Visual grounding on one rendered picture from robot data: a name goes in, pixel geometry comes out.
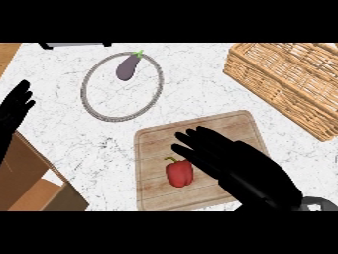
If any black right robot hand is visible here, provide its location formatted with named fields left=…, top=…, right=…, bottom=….
left=171, top=125, right=305, bottom=212

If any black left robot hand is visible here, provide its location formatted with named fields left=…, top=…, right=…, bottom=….
left=0, top=79, right=38, bottom=187

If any red bell pepper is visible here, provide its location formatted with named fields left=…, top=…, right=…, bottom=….
left=163, top=156, right=197, bottom=189

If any wooden cutting board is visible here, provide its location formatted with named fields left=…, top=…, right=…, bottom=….
left=134, top=110, right=271, bottom=212

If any wicker basket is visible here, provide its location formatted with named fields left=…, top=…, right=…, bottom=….
left=224, top=43, right=338, bottom=143

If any open brown wooden drawer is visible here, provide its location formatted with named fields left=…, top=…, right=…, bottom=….
left=0, top=130, right=91, bottom=212

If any white plate with grey rim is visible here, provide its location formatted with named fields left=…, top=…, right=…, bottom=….
left=80, top=51, right=166, bottom=123

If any grey appliance with black feet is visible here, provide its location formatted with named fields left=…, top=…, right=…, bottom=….
left=38, top=42, right=113, bottom=51

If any purple eggplant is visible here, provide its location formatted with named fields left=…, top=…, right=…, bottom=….
left=114, top=50, right=145, bottom=82

